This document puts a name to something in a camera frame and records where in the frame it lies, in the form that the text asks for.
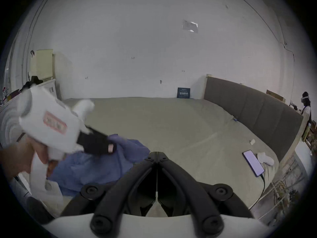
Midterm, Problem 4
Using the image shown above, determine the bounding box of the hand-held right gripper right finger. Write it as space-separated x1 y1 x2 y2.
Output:
158 152 253 235

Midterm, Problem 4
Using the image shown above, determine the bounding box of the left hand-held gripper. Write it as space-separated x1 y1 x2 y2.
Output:
0 85 117 203

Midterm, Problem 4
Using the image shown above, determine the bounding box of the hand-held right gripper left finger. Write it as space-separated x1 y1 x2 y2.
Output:
61 152 158 235

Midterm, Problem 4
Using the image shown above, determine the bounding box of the blue shirt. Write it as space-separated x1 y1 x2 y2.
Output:
47 134 151 197

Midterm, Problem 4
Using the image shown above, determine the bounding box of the person's left hand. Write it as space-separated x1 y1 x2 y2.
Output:
0 134 53 179

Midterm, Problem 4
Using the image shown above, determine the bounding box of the bed with beige sheet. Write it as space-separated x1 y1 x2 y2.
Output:
61 97 278 218

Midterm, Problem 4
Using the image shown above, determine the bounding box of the smartphone with lit screen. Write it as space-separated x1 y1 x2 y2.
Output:
242 150 265 178

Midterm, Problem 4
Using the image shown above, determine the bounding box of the white crumpled cloth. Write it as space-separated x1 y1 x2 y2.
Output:
257 152 275 165

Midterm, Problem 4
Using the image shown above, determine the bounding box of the dark blue card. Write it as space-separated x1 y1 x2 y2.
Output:
177 87 191 99

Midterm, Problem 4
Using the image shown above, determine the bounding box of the grey padded headboard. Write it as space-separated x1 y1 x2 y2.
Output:
204 76 304 162

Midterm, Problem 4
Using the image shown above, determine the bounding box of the cardboard carton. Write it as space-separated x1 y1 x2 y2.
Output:
266 90 286 103

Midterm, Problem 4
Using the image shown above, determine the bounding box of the black charging cable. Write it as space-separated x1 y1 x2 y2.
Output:
248 175 266 211

